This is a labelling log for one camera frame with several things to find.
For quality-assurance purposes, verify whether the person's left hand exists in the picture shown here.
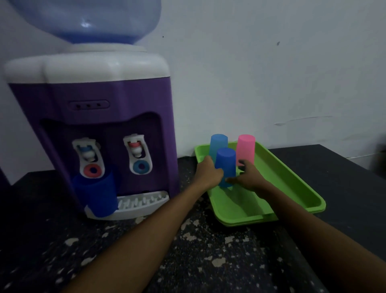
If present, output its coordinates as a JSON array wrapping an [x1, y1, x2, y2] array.
[[193, 155, 225, 192]]

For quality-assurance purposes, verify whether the person's right hand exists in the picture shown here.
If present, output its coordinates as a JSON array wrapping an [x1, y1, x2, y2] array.
[[226, 159, 268, 194]]

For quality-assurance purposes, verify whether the small dark blue plastic cup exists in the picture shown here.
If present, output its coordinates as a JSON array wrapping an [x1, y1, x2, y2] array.
[[214, 147, 237, 188]]

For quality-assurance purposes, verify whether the person's right forearm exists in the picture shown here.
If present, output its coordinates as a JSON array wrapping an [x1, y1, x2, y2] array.
[[256, 184, 386, 293]]

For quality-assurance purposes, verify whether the person's left forearm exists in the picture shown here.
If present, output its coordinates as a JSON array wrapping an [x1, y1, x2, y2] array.
[[62, 181, 209, 293]]

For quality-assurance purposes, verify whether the light blue plastic cup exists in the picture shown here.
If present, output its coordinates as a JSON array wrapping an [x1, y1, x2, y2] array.
[[209, 134, 229, 166]]

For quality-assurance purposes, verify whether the pink plastic cup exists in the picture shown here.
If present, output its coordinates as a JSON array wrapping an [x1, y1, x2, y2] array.
[[235, 134, 256, 174]]

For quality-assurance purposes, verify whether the green plastic tray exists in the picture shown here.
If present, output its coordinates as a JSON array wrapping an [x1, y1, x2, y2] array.
[[218, 208, 327, 228], [194, 141, 327, 223]]

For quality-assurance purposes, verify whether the white drip tray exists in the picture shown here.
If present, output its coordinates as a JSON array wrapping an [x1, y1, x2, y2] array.
[[84, 190, 170, 221]]

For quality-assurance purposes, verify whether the large dark blue plastic cup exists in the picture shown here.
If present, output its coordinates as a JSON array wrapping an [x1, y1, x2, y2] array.
[[72, 170, 119, 219]]

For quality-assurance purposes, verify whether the purple and white water dispenser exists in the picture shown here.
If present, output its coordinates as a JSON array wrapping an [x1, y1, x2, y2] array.
[[4, 42, 180, 221]]

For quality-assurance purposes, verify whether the blue water bottle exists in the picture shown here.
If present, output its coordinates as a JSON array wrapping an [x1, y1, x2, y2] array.
[[7, 0, 162, 45]]

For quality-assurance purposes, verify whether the white tap with blue ring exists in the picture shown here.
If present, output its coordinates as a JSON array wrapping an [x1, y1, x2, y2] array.
[[123, 134, 153, 176]]

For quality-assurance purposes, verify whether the white tap with red ring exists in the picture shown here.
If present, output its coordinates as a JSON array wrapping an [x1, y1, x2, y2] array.
[[72, 138, 106, 179]]

